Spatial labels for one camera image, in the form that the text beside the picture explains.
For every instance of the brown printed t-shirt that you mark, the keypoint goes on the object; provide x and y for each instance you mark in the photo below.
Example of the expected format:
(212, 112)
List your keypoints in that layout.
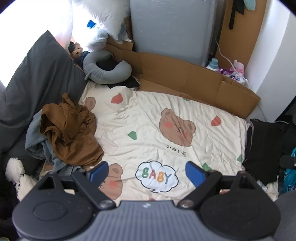
(69, 139)

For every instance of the grey neck pillow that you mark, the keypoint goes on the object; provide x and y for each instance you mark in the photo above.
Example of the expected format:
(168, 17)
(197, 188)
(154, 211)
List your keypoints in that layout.
(111, 77)

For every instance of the cream bear print blanket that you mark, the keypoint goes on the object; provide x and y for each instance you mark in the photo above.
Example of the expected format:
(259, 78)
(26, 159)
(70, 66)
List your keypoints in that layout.
(150, 111)

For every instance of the purple packet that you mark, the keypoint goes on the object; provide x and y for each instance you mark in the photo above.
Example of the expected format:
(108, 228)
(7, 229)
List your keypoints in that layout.
(233, 76)

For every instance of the grey-blue garment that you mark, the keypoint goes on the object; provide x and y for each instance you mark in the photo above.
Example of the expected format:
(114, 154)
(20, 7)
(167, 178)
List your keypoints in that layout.
(34, 136)

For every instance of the white fluffy plush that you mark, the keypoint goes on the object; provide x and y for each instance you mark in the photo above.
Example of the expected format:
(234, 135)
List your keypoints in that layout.
(13, 166)

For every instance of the pink plastic bag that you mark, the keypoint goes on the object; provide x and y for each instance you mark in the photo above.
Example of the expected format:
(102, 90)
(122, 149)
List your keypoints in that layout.
(239, 66)

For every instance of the upright cardboard sheet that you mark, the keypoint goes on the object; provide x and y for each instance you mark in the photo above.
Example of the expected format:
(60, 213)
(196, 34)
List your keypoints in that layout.
(240, 34)

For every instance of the black folded garment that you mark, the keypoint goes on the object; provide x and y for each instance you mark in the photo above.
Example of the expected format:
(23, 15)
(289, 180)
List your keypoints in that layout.
(263, 148)

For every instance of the teddy bear plush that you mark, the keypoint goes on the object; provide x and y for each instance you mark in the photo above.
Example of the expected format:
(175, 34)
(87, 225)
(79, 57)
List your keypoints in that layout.
(76, 49)

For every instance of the folded cardboard sheet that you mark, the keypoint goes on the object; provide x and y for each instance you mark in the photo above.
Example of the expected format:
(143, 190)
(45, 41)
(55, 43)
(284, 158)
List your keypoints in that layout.
(185, 76)

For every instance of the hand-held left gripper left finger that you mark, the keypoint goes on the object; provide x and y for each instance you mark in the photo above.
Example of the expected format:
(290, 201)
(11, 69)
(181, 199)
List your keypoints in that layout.
(99, 172)

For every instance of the light teal cloth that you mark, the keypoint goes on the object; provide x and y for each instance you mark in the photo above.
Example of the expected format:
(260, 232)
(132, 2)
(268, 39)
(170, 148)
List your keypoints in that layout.
(251, 3)

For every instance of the white bottle with blue cap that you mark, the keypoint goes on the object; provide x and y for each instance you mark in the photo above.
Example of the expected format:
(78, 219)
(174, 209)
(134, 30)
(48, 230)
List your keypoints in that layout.
(212, 66)

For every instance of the dark grey pillow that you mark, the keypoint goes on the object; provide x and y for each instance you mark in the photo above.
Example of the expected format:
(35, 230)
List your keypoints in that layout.
(41, 76)

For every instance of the white pillow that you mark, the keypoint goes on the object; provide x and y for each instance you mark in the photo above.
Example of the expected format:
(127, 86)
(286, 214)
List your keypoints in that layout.
(104, 14)

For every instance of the grey wrapped panel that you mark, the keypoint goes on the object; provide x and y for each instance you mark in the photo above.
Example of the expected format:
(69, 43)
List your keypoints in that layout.
(171, 27)

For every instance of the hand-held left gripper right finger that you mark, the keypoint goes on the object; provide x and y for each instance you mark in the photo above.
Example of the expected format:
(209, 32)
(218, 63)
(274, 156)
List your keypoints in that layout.
(194, 173)

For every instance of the black hanging cloth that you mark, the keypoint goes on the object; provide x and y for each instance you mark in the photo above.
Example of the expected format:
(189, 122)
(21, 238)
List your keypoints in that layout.
(239, 5)

